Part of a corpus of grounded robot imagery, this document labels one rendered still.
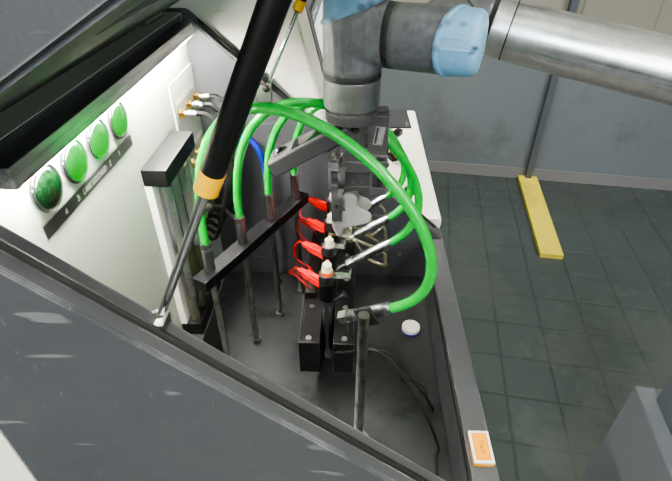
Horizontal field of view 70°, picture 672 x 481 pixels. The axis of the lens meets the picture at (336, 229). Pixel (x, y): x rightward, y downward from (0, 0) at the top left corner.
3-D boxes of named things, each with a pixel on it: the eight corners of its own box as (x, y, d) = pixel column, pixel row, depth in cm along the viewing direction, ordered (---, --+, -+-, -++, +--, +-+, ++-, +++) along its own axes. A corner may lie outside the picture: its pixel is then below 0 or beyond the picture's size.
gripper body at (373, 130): (385, 200, 68) (390, 120, 61) (324, 199, 68) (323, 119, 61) (382, 174, 74) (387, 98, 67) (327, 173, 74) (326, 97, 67)
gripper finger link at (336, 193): (341, 227, 70) (342, 174, 65) (331, 227, 70) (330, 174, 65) (342, 209, 74) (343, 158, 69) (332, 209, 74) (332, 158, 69)
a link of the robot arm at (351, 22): (381, -12, 51) (308, -17, 53) (376, 89, 57) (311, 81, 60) (401, -23, 57) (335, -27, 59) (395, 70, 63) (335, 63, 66)
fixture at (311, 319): (352, 396, 93) (354, 343, 84) (301, 394, 93) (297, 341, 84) (354, 279, 120) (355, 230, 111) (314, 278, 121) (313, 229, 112)
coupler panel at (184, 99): (213, 233, 99) (186, 85, 81) (197, 232, 99) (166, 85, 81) (227, 199, 110) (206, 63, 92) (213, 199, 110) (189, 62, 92)
